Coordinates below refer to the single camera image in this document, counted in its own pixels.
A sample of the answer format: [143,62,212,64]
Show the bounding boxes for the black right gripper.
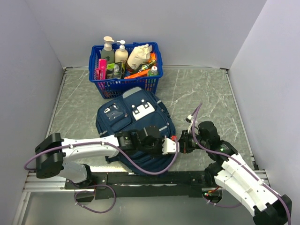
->
[178,129,209,153]

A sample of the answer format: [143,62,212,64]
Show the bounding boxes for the navy blue student backpack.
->
[96,87,176,175]

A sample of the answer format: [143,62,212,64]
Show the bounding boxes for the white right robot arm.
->
[179,117,292,225]

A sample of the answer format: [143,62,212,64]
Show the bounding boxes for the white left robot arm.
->
[35,126,166,188]

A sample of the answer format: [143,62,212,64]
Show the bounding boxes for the orange package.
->
[125,69,150,79]

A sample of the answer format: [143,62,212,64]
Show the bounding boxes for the green glass bottle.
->
[138,60,156,73]

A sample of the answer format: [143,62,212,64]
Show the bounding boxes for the black green box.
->
[106,62,125,79]

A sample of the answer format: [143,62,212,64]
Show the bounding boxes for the blue plastic shopping basket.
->
[88,42,164,99]

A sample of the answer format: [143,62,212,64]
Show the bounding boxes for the pink box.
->
[94,59,107,80]

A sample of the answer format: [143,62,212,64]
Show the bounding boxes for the beige cloth sack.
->
[126,44,152,73]

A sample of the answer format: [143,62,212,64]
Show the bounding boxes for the cream pump lotion bottle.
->
[115,40,128,65]

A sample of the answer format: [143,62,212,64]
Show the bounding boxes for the grey pump bottle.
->
[101,36,115,64]

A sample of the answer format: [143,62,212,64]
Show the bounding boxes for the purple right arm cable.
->
[191,102,293,225]

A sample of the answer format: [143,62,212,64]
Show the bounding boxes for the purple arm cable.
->
[191,102,293,225]
[23,139,180,176]

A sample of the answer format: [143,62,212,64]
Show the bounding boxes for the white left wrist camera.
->
[162,136,179,155]

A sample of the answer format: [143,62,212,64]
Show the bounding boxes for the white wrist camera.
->
[185,114,198,133]
[162,136,179,155]

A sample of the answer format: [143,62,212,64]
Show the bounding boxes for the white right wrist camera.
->
[185,114,198,133]

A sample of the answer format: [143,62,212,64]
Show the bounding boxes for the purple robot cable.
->
[74,184,117,214]

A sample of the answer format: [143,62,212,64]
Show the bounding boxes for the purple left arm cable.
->
[23,139,180,176]

